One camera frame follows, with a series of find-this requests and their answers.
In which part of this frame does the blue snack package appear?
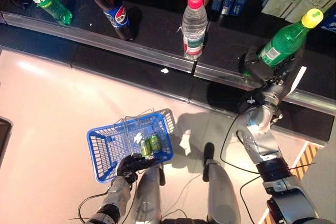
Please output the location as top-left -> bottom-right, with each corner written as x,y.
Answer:
319,8 -> 336,35

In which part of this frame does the green soda can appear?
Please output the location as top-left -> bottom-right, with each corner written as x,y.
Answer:
140,139 -> 152,156
148,134 -> 160,153

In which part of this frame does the clear water bottle red cap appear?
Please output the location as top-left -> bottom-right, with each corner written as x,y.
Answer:
182,0 -> 208,60

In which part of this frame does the black store shelf clear rail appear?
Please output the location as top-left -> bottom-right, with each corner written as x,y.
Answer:
0,0 -> 336,143

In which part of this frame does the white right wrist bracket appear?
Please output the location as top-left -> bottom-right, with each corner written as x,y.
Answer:
288,66 -> 307,97

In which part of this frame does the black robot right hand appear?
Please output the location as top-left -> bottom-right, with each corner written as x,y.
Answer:
239,46 -> 306,89

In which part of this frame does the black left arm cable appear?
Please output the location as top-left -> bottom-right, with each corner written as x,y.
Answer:
69,192 -> 112,224

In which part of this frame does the pepsi cola bottle blue cap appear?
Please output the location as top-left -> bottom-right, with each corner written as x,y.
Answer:
84,0 -> 137,41

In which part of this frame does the metal wire basket handle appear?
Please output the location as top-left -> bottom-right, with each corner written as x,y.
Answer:
123,108 -> 158,158
123,111 -> 165,167

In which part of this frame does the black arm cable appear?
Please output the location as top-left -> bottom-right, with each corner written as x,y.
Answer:
69,192 -> 112,224
219,112 -> 263,175

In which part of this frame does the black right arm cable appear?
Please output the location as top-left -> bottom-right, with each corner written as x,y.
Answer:
219,112 -> 263,175

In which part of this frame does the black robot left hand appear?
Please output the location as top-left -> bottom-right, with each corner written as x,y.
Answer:
116,154 -> 158,186

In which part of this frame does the blue plastic shopping basket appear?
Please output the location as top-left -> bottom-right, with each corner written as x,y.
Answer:
86,108 -> 177,184

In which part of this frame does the dark brown shelf unit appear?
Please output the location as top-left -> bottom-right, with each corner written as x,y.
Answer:
0,116 -> 13,169

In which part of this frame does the thin white floor cable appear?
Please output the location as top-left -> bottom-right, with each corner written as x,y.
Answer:
157,173 -> 205,217

